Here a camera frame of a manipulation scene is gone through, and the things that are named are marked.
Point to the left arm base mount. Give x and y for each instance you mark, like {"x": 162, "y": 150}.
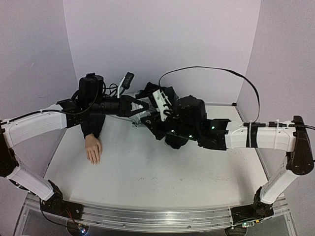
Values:
{"x": 58, "y": 206}

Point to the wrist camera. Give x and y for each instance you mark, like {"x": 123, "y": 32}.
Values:
{"x": 163, "y": 104}
{"x": 124, "y": 83}

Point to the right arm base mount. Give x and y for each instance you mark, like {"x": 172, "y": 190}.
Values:
{"x": 255, "y": 211}

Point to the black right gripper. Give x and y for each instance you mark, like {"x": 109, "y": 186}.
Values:
{"x": 152, "y": 120}

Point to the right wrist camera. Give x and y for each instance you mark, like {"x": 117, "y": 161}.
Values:
{"x": 163, "y": 104}

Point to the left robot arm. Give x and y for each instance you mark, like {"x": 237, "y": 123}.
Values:
{"x": 90, "y": 98}

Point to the aluminium table front rail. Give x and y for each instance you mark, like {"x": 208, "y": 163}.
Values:
{"x": 159, "y": 220}

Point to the small green circuit board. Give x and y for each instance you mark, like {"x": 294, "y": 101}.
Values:
{"x": 77, "y": 229}

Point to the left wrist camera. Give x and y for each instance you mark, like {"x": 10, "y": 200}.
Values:
{"x": 124, "y": 83}

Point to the mannequin hand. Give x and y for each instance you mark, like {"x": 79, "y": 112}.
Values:
{"x": 93, "y": 149}

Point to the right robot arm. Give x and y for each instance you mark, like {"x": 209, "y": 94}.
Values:
{"x": 186, "y": 119}

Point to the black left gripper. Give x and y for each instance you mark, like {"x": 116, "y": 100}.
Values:
{"x": 126, "y": 105}

